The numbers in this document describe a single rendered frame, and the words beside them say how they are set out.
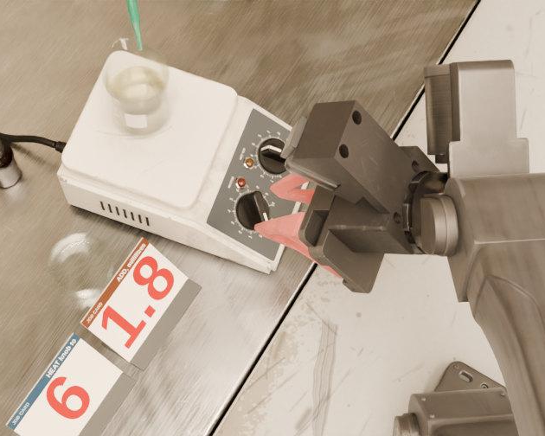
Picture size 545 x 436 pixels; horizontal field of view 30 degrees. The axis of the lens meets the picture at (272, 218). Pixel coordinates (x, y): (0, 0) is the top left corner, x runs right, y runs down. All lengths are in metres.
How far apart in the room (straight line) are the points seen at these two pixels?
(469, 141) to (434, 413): 0.20
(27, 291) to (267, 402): 0.23
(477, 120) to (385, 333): 0.31
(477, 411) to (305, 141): 0.23
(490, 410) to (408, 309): 0.20
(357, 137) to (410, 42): 0.39
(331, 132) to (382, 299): 0.31
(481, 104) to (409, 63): 0.38
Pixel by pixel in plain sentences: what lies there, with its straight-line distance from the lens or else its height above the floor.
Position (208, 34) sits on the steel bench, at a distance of 1.02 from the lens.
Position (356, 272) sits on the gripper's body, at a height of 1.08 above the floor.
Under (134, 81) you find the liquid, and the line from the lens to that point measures 0.85.
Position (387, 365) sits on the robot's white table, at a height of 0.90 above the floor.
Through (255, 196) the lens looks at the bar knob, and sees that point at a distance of 0.86.
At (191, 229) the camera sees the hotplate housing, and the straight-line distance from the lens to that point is 0.86.
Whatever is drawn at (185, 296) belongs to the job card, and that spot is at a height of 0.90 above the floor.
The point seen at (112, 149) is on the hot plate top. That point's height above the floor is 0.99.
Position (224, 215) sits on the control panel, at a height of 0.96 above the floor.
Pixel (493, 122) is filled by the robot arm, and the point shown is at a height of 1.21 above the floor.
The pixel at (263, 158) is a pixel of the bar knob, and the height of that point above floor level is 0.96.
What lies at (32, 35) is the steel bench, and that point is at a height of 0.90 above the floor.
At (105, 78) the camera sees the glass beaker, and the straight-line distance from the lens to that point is 0.82.
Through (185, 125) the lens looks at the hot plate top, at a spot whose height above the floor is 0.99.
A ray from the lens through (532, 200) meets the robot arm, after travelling 0.60.
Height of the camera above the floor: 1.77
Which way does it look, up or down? 68 degrees down
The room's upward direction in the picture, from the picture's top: 7 degrees clockwise
